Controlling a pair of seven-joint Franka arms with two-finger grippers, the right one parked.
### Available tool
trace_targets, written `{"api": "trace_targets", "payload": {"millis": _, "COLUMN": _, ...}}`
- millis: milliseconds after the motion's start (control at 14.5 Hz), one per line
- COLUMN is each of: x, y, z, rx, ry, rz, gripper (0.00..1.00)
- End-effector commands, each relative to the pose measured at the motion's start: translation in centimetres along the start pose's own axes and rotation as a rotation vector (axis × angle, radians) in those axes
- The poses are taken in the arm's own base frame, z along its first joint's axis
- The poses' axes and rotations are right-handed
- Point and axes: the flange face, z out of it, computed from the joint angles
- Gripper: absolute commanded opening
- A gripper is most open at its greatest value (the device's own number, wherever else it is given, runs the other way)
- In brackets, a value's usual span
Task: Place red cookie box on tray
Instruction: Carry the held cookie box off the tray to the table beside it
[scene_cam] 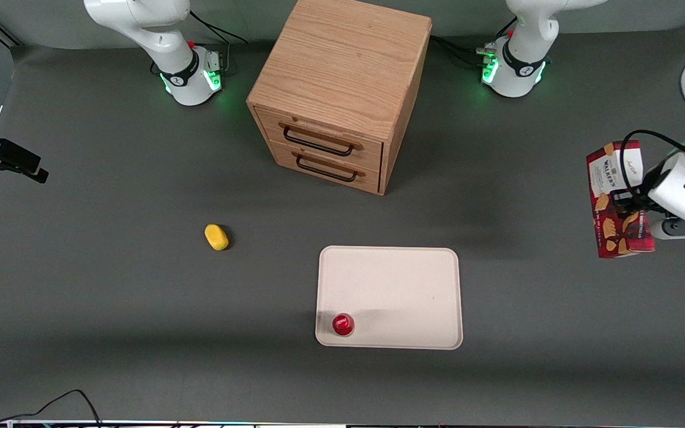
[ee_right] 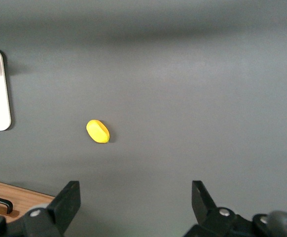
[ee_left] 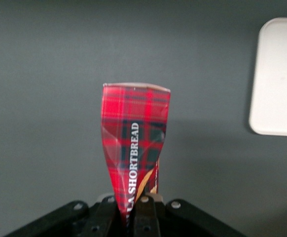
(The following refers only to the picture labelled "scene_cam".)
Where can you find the red cookie box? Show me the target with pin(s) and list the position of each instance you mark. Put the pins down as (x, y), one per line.
(607, 172)

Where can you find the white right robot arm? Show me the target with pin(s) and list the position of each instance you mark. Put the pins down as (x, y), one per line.
(158, 30)

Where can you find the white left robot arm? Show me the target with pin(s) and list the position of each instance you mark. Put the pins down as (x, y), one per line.
(524, 35)

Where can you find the beige plastic tray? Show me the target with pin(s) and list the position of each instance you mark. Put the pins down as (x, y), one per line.
(390, 291)

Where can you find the yellow sponge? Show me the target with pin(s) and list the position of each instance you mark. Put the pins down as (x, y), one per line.
(216, 236)

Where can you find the wooden drawer front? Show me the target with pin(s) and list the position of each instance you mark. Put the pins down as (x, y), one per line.
(330, 178)
(324, 132)

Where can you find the small red cup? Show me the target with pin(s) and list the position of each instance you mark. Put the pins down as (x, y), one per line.
(343, 324)

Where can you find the wooden drawer cabinet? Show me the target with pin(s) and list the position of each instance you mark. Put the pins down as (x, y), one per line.
(342, 65)

